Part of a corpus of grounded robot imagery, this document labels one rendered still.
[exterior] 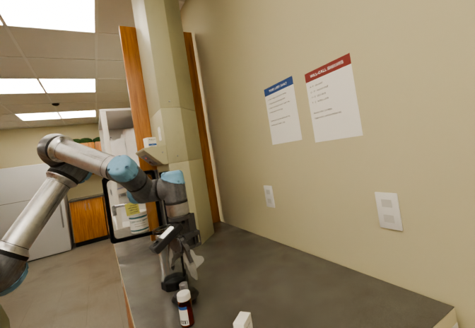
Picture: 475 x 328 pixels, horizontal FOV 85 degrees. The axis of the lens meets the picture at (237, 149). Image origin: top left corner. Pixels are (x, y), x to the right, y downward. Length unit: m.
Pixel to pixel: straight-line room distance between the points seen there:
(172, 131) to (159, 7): 0.69
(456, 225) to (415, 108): 0.32
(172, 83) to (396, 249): 1.25
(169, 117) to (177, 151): 0.19
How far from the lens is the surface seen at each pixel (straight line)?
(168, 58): 1.56
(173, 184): 0.88
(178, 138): 1.45
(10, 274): 1.16
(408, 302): 0.93
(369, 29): 0.95
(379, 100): 0.91
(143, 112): 1.82
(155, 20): 1.64
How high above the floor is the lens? 1.41
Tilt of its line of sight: 1 degrees up
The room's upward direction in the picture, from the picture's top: 9 degrees counter-clockwise
